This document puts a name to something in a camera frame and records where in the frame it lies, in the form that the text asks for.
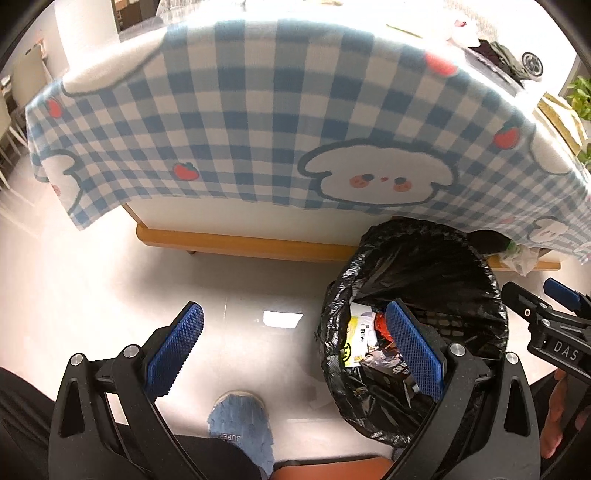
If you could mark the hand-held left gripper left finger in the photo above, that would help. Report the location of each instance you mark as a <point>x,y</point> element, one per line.
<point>178,350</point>

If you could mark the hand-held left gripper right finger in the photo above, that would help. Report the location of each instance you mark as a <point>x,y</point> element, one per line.
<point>415,350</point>

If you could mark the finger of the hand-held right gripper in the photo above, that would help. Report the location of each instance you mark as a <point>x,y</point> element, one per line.
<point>526,302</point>
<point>563,293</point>

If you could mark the dark brown cookie box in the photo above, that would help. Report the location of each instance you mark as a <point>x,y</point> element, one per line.
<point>383,364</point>

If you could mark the red plastic bag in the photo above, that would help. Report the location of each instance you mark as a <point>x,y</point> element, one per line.
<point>383,325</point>

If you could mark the yellow white snack packet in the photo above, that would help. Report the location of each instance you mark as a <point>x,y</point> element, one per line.
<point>353,337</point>

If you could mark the trash bin with black bag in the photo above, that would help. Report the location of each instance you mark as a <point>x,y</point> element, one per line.
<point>415,277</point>

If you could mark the person's right hand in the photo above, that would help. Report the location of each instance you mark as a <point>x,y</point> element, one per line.
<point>556,415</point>

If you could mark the white green plastic bag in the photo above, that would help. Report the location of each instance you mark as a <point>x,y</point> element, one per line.
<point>519,258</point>

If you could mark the blue slipper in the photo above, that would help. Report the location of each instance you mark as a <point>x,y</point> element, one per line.
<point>240,424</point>

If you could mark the gold tissue pack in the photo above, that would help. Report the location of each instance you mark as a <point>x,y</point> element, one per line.
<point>558,115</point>

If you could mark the green potted plant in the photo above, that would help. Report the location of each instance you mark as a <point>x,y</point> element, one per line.
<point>582,97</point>

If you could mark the small round fan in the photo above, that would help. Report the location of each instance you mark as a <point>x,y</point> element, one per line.
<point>532,64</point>

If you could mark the olive grey garment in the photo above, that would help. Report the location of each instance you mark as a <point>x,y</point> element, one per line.
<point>508,62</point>

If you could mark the blue checkered tablecloth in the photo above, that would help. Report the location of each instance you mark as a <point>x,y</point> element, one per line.
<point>254,115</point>

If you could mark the black garment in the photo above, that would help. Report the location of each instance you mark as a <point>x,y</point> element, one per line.
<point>482,53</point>

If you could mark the beige dining chair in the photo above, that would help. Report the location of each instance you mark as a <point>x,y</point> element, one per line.
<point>7,134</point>
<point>27,74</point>

